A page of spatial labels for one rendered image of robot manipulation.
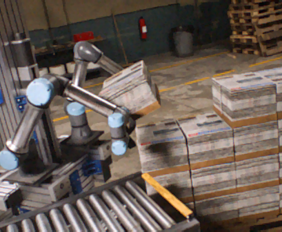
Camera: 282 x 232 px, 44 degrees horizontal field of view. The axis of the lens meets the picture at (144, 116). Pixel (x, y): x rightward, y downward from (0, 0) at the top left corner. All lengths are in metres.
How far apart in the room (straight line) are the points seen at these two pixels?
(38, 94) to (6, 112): 0.62
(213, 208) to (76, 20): 6.88
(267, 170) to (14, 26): 1.79
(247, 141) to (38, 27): 6.81
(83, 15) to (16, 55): 6.58
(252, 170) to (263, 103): 0.44
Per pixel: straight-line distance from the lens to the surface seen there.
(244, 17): 8.53
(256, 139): 2.27
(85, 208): 1.66
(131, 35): 9.11
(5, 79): 2.16
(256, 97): 2.17
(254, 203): 2.48
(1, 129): 2.35
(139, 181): 1.83
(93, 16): 8.76
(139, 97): 1.94
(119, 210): 1.58
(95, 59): 2.31
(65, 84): 1.79
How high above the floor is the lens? 1.67
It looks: 19 degrees down
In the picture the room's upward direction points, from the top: 9 degrees counter-clockwise
